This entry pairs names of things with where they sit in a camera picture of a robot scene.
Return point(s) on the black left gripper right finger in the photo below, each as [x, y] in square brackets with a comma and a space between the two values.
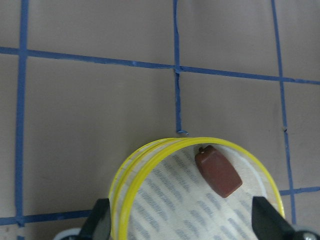
[267, 223]

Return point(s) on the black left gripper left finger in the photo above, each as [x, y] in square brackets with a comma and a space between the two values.
[98, 224]

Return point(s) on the yellow rimmed bamboo steamer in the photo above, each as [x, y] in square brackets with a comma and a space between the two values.
[174, 202]

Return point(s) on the brown bun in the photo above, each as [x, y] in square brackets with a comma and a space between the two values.
[217, 171]

